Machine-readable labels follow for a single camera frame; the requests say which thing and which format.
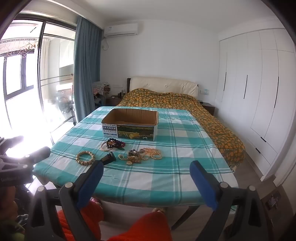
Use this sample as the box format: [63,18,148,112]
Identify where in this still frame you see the person's right leg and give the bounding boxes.
[109,211,173,241]

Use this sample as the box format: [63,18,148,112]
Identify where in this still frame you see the grey shell charm cluster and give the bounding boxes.
[118,149,145,165]

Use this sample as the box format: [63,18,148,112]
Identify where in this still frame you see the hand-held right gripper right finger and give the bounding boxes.
[190,160,278,241]

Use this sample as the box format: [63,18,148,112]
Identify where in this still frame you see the dark wooden nightstand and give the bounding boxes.
[201,102,216,116]
[106,95,123,107]

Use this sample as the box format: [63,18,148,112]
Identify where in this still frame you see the white air conditioner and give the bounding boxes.
[103,23,139,38]

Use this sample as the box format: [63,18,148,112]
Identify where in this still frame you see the black bead bracelet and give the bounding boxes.
[106,138,121,149]

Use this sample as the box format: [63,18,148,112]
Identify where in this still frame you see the blue curtain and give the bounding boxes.
[73,17,102,126]

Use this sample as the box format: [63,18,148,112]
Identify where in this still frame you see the white wardrobe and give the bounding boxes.
[215,29,296,182]

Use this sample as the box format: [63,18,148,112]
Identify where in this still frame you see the person's left leg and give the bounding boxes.
[57,199,104,241]

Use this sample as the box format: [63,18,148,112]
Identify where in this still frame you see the gold twisted bangle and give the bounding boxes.
[101,141,116,152]

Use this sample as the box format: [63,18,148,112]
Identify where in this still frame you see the printed cardboard box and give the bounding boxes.
[101,108,159,142]

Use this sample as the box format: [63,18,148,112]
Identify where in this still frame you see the pale gold bead necklace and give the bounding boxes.
[139,148,162,161]

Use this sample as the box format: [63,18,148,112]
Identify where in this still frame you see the sliding glass door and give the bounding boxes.
[0,14,77,139]

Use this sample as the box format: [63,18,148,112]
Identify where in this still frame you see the person's leg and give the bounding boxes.
[57,199,104,241]
[109,211,173,241]

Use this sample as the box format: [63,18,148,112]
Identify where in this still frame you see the dark wooden table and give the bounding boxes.
[35,171,238,231]

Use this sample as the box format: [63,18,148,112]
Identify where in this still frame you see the pile of clothes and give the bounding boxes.
[92,81,111,98]

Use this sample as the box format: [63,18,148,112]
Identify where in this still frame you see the orange floral bedspread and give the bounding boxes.
[117,88,246,166]

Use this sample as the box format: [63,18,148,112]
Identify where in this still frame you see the floor power socket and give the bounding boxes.
[265,190,282,210]

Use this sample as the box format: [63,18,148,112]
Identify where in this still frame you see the beige wooden bead bracelet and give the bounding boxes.
[76,151,96,165]

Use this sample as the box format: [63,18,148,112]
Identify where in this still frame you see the balcony drying rack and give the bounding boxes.
[0,38,38,56]

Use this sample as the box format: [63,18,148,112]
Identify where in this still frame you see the teal checked tablecloth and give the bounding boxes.
[32,106,238,207]

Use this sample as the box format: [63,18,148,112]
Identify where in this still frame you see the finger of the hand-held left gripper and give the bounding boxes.
[0,136,25,149]
[5,146,51,163]

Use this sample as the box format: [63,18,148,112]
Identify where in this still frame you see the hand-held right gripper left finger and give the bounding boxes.
[22,159,104,241]

